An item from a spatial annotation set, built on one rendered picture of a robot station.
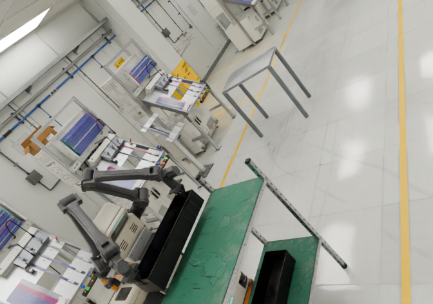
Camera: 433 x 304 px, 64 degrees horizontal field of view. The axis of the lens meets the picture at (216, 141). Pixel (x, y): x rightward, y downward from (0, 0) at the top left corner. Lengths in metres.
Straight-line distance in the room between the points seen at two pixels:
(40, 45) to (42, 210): 2.70
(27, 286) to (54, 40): 4.23
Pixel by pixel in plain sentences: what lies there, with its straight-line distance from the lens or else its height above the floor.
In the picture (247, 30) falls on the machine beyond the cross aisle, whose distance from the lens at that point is 7.99.
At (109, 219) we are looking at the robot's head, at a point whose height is 1.33.
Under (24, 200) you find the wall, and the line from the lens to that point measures 5.60.
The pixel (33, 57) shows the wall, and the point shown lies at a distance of 6.41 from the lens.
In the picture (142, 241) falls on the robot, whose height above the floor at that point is 1.06.
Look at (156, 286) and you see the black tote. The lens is 1.87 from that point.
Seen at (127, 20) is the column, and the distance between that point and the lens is 7.06.
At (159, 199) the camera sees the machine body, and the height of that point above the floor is 0.30.
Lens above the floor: 2.00
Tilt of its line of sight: 22 degrees down
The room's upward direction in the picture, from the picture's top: 43 degrees counter-clockwise
